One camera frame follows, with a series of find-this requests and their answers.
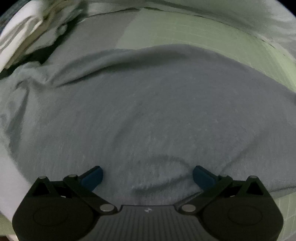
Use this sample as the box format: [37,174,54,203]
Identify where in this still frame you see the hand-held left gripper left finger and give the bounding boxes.
[30,165,116,215]

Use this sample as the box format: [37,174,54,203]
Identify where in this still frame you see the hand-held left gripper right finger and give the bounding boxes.
[180,165,269,215]

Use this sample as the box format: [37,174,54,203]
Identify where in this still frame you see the light grey garment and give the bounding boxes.
[0,44,296,207]

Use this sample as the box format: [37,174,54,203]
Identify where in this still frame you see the white clothes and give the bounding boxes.
[0,0,88,72]

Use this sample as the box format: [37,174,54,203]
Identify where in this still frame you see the green checked mat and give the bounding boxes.
[117,10,296,241]

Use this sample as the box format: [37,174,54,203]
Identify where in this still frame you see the carrot print quilt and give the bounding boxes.
[76,0,296,61]

